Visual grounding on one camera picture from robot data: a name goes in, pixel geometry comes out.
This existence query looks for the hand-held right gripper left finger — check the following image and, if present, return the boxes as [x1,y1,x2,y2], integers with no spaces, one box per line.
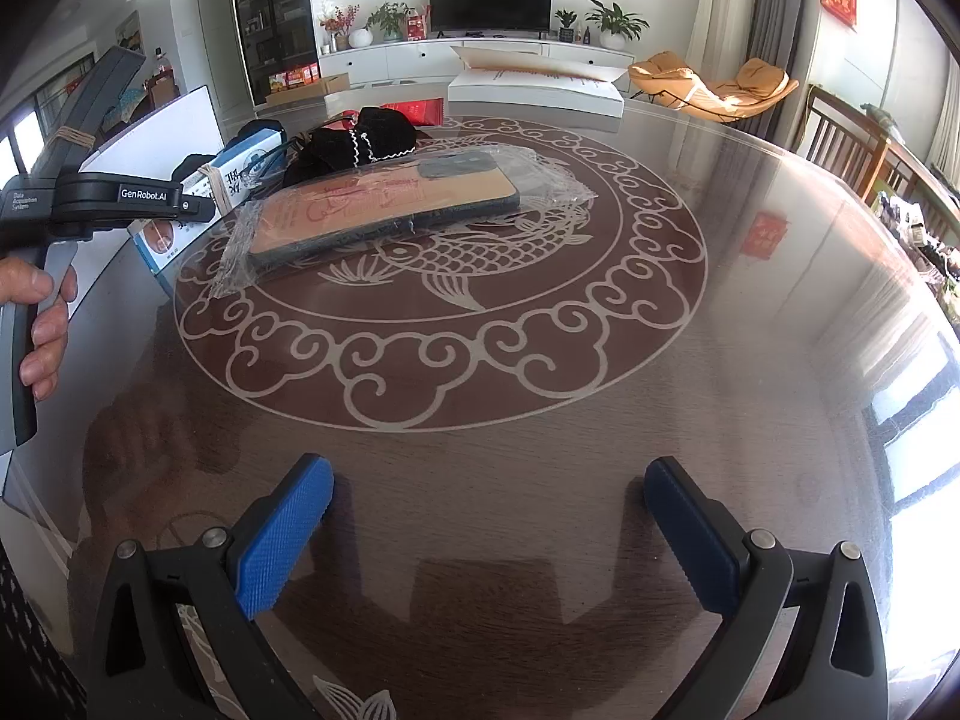
[88,454,336,720]

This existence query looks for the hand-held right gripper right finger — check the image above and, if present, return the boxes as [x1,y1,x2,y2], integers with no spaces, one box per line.
[643,456,891,720]

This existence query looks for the large white cardboard box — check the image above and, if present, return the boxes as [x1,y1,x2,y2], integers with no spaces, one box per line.
[0,85,226,533]

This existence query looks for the blue white carton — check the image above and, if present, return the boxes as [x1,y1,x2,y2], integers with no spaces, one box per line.
[127,126,287,272]

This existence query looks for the black velvet pouch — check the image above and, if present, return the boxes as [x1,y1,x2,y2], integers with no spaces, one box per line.
[283,127,359,185]
[349,106,419,164]

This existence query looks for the phone case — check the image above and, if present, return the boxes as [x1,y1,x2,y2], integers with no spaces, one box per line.
[210,144,598,299]

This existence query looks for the person's left hand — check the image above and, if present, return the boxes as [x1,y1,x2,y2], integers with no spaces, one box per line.
[0,255,80,403]

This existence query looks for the white room door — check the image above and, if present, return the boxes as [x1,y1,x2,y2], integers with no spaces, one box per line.
[195,0,253,110]

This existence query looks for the brown cardboard box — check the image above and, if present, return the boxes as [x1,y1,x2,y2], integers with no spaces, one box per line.
[265,73,351,107]

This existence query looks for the black glass display cabinet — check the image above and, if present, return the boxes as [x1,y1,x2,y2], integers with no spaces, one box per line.
[229,0,320,108]

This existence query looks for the red flowers in vase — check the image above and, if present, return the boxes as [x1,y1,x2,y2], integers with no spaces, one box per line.
[319,6,362,54]

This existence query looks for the bushy green potted plant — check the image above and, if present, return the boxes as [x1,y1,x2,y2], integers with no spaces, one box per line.
[366,2,410,43]

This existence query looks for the white television cabinet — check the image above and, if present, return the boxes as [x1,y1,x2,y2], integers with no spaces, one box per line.
[319,36,638,88]

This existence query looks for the black television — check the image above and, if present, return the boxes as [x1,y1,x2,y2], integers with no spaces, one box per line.
[429,0,554,35]

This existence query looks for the flat white box open lid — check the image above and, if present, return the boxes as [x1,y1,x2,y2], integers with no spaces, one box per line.
[448,45,632,119]

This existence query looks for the cluttered wooden side table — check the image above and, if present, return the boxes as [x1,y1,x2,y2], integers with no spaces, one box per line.
[862,109,960,305]

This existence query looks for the wooden slatted chair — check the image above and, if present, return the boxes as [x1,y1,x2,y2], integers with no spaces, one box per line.
[806,86,895,205]

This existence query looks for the leafy plant white pot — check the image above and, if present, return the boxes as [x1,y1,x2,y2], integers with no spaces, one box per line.
[585,0,650,53]

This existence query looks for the orange lounge chair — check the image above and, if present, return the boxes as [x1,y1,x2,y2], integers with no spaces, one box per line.
[628,51,800,122]

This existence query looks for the white sheer curtain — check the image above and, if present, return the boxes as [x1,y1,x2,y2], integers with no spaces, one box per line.
[930,37,960,175]

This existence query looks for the grey curtain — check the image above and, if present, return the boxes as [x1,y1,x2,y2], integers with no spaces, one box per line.
[750,0,824,81]

